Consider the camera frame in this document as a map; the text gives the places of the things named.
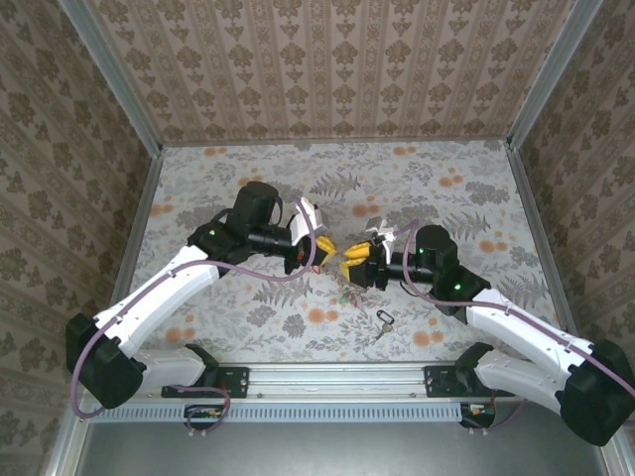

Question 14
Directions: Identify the floral patterned table cover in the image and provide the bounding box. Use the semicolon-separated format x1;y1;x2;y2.
106;140;579;363

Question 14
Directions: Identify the grey steel sheet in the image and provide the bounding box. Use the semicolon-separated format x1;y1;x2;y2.
73;420;611;476

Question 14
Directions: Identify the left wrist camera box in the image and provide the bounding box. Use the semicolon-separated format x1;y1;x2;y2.
287;196;327;248

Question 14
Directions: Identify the aluminium table side rail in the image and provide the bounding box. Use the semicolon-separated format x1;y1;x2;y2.
106;146;166;318
504;141;587;348

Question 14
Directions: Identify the aluminium mounting rail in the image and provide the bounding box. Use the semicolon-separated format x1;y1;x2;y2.
133;361;604;398

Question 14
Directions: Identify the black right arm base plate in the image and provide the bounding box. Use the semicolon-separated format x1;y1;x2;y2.
424;365;517;400

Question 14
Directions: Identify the grey slotted cable duct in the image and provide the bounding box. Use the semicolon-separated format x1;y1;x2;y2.
106;402;467;423

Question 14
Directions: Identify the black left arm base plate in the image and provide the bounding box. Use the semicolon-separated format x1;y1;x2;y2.
162;365;250;400

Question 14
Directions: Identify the black connector box with wires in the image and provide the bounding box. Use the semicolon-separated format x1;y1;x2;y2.
184;404;225;430
459;402;497;430

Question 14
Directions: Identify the aluminium corner post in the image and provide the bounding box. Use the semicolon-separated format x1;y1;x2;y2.
505;0;604;150
58;0;165;158

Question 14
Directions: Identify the aluminium frame bar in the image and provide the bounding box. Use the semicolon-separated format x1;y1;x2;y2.
44;411;95;476
602;435;635;476

